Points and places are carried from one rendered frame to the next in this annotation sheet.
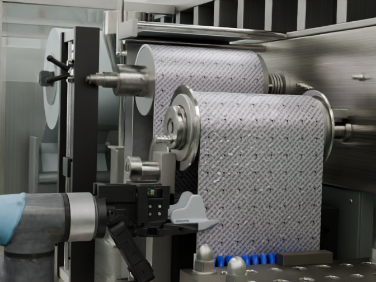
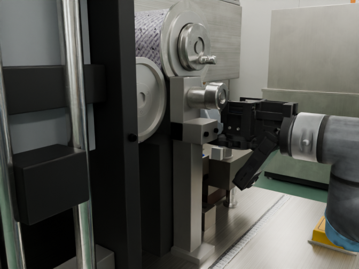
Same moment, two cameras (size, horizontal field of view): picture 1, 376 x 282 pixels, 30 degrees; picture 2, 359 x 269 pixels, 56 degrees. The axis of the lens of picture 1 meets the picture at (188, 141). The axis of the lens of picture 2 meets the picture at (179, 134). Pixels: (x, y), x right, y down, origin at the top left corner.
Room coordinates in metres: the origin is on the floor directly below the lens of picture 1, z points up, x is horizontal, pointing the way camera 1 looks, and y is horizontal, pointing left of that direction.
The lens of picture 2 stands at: (1.53, 0.48, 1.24)
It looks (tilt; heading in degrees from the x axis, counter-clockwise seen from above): 13 degrees down; 237
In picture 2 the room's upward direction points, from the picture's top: straight up
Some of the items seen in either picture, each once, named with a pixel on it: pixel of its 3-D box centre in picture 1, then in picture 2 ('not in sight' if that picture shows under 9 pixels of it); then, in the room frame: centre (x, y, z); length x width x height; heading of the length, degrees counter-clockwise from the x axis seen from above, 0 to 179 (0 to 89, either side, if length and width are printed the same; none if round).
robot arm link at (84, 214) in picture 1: (80, 216); (306, 136); (1.08, 0.16, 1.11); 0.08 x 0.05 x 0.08; 21
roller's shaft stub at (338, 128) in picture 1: (329, 130); not in sight; (1.31, -0.26, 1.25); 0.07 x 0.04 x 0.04; 111
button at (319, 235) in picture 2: not in sight; (336, 232); (0.97, 0.17, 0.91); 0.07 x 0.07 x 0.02; 21
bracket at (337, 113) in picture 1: (333, 112); not in sight; (1.31, -0.27, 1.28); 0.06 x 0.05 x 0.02; 111
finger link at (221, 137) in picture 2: not in sight; (220, 137); (1.15, 0.04, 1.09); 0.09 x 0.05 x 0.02; 112
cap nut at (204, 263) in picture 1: (204, 258); (224, 145); (1.08, -0.03, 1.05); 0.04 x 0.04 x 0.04
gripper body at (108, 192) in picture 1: (130, 210); (259, 126); (1.11, 0.09, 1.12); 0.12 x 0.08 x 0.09; 111
